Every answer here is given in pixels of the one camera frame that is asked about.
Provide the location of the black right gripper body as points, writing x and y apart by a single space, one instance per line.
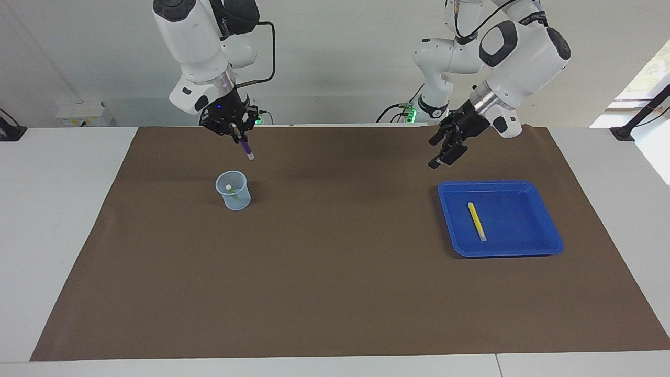
225 112

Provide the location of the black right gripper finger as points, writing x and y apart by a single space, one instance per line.
251 116
220 129

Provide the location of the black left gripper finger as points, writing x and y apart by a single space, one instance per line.
445 128
450 154

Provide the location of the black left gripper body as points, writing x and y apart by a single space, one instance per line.
471 120

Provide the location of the purple marker pen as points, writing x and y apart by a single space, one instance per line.
247 151

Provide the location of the green marker pen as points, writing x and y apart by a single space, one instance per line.
233 195

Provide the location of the yellow marker pen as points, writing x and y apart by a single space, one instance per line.
476 220

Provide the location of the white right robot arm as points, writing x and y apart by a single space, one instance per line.
193 42

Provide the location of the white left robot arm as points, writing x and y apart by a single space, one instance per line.
528 57

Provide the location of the translucent plastic cup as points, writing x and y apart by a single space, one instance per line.
241 201

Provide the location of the blue plastic tray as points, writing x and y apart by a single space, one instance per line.
523 225

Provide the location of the brown table mat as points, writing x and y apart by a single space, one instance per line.
335 272

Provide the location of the black clamp stand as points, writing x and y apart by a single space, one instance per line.
641 115

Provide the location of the bright window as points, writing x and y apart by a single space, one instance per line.
649 78

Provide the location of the small black table device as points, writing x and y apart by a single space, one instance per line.
10 131

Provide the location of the white wall socket box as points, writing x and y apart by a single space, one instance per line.
84 114

